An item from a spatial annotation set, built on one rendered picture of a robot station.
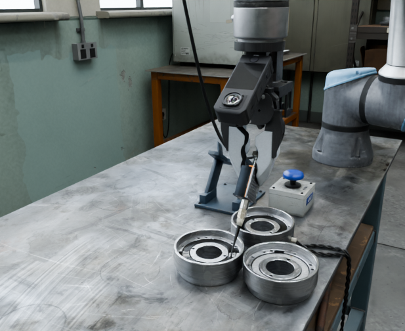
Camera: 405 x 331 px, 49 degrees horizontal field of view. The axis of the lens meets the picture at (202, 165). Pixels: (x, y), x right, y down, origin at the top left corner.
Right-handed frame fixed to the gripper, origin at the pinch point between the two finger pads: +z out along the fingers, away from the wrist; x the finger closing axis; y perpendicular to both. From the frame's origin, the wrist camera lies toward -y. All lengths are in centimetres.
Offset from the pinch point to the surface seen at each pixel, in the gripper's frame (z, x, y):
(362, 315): 69, -11, 68
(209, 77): 18, 106, 183
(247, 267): 8.9, -4.1, -10.0
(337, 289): 38, -9, 33
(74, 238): 12.9, 28.3, -9.9
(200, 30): -8, 125, 206
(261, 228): 11.6, 0.2, 6.2
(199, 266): 9.4, 2.1, -12.3
